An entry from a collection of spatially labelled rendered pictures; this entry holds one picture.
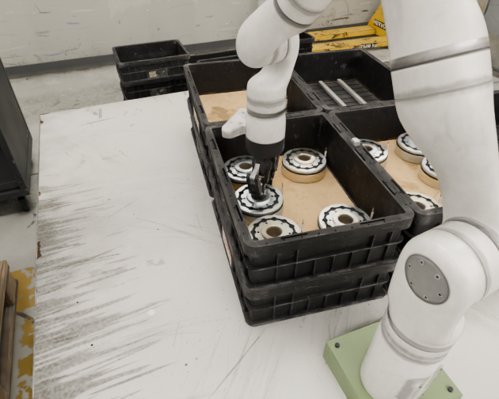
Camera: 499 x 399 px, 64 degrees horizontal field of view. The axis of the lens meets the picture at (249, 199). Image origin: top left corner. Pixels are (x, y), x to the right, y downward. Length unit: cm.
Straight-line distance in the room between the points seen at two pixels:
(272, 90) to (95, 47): 347
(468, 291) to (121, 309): 63
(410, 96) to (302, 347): 51
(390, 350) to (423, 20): 40
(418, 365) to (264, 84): 48
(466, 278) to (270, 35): 41
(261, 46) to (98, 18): 344
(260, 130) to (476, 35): 39
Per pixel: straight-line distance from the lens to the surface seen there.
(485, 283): 48
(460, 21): 43
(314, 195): 88
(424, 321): 52
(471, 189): 49
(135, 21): 406
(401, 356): 59
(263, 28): 63
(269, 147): 74
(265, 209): 79
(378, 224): 69
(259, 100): 70
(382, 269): 79
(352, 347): 75
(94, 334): 85
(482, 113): 45
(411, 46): 43
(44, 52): 410
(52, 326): 89
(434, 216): 74
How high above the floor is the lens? 137
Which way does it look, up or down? 39 degrees down
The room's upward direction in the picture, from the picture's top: straight up
